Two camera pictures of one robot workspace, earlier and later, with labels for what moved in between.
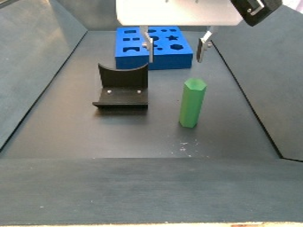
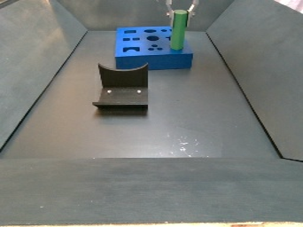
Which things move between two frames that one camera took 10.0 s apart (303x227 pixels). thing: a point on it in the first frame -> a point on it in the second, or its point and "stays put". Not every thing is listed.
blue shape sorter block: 173,53 stays put
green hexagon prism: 193,105 -> 179,27
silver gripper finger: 147,43 -> 171,12
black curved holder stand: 123,88 stays put
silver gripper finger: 203,44 -> 191,11
